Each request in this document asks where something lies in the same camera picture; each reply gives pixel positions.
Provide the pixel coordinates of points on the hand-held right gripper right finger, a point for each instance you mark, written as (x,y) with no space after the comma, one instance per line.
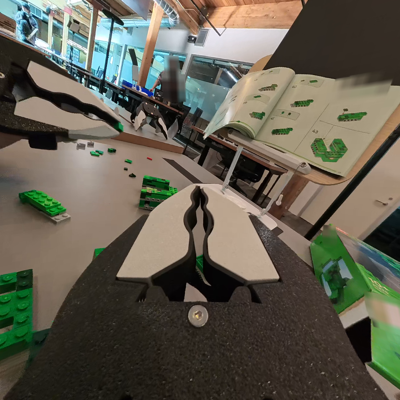
(237,243)

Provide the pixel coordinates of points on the silver ventilation duct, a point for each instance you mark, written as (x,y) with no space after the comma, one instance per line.
(168,14)

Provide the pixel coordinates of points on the wooden post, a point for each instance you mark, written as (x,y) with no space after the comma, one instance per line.
(290,197)

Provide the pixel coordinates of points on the wooden pillar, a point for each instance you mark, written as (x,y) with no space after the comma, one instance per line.
(151,40)

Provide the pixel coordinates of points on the black slanted pole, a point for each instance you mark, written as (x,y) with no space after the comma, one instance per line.
(350,186)

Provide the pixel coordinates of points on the large green brick assembly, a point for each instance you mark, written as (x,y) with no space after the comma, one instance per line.
(14,315)

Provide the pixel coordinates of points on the green and grey brick assembly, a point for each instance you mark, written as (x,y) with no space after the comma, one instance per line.
(157,198)

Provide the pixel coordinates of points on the dark wooden desk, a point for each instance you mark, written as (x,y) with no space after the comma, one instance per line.
(250,156)

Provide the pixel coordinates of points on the scattered small green bricks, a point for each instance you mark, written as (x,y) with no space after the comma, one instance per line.
(112,150)

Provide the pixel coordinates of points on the green toy box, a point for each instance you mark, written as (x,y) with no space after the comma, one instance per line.
(337,275)

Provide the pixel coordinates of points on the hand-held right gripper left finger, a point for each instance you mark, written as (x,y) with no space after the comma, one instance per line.
(162,243)

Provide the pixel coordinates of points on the black claw device white fingers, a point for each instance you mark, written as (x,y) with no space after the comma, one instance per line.
(150,114)

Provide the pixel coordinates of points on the black panel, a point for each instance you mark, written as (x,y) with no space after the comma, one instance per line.
(343,37)

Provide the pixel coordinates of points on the grey desk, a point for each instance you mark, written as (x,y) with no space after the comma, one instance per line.
(93,187)

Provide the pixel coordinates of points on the white book stand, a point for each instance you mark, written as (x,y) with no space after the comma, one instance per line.
(268,153)

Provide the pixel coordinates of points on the round-cornered wooden board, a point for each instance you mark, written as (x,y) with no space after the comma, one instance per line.
(325,180)

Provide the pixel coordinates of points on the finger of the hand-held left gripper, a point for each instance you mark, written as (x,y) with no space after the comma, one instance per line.
(62,86)
(43,111)

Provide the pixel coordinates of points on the grey wall speaker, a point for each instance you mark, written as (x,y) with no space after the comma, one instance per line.
(202,37)

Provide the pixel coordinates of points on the green plate on grey plate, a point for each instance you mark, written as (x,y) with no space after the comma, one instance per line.
(42,203)

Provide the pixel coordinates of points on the wooden work table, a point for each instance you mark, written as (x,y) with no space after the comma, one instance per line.
(147,95)

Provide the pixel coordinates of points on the single green stud brick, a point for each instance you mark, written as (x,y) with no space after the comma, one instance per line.
(118,127)

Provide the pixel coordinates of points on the blue bin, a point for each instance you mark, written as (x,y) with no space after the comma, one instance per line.
(145,90)

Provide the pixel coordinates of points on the green instruction booklet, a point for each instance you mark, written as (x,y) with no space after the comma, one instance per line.
(297,118)

